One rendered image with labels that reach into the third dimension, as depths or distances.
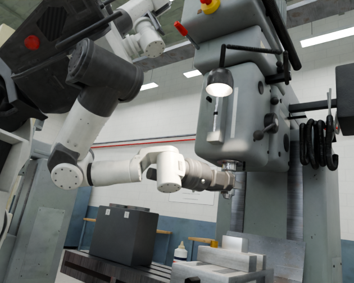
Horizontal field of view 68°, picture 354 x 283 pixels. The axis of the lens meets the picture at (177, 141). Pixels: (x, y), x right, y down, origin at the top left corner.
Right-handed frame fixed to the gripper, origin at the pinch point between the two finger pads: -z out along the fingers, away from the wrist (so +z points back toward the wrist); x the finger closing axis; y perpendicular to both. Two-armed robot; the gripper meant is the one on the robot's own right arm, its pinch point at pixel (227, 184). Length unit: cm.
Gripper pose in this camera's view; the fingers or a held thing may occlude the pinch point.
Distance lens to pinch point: 87.4
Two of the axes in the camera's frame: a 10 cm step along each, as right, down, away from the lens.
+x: -5.6, 1.7, 8.1
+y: -1.5, 9.4, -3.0
